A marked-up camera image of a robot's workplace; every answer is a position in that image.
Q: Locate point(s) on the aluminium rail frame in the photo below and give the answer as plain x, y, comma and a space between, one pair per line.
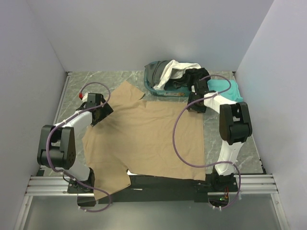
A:
234, 202

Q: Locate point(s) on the teal plastic basket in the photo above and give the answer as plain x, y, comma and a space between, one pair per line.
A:
168, 90

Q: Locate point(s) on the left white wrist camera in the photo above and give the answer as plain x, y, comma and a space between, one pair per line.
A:
84, 95

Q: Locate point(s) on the white t shirt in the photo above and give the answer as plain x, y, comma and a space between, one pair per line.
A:
171, 71

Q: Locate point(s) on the folded teal t shirt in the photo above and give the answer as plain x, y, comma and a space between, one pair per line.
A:
220, 85

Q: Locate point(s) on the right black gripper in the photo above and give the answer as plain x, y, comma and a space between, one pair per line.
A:
202, 109

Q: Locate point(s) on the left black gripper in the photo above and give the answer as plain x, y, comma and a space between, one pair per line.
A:
106, 110

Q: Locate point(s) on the black t shirt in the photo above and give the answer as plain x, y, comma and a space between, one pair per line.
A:
189, 78

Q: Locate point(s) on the grey t shirt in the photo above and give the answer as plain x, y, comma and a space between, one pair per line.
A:
154, 71

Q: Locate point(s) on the black base beam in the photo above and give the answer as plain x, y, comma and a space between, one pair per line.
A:
153, 188

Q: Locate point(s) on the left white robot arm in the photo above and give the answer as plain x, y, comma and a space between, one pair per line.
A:
60, 141

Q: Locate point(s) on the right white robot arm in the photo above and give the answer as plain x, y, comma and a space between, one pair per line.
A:
234, 129

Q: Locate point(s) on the tan t shirt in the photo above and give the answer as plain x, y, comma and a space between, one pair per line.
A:
143, 137

